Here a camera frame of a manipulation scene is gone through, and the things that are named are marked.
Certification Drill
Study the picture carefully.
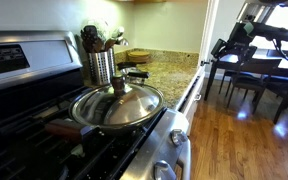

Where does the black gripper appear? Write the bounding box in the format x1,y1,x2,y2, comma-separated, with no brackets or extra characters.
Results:
210,21,259,64

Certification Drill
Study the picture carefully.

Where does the dark wooden dining chair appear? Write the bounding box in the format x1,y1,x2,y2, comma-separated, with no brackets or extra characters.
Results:
266,48,288,60
267,74,288,125
218,69,239,95
226,58,282,115

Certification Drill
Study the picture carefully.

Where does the dark wooden dining table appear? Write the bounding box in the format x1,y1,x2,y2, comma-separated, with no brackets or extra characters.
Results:
203,48,288,102

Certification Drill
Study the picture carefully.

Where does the wooden bowl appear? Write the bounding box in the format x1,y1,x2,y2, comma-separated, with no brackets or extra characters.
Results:
127,49,152,65

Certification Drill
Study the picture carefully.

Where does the silver range knob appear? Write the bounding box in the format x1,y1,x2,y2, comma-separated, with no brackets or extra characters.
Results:
153,159,177,180
169,129,189,147

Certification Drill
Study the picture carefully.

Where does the steel ladle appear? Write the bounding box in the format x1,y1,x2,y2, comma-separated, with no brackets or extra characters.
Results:
110,25,130,48

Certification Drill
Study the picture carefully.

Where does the steel pan lid with knob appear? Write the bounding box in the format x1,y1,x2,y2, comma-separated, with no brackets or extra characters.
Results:
68,73,165,130

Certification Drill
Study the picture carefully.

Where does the wooden spoon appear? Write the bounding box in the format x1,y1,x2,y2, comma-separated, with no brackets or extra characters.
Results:
103,37,118,52

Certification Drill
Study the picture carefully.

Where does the perforated steel utensil holder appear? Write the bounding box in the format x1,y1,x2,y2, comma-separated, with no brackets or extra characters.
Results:
87,48,116,86

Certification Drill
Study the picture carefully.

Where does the dark wooden spatula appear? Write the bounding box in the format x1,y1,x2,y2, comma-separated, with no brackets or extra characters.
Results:
80,24,104,54

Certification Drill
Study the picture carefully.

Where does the stainless steel gas range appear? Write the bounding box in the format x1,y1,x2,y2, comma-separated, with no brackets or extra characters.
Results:
0,30,192,180

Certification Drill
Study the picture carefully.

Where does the steel pot with black handles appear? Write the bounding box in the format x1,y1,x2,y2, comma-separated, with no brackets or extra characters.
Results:
116,60,151,85

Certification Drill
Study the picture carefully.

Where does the steel oven door handle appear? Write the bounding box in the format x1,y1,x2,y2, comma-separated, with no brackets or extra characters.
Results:
175,139,192,180

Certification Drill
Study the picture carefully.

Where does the wire whisk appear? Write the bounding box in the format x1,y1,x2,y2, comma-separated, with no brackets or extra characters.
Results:
89,18,112,41

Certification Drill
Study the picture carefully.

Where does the steel pan with wooden handle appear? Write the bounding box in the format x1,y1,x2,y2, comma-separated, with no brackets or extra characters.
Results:
44,83,167,143

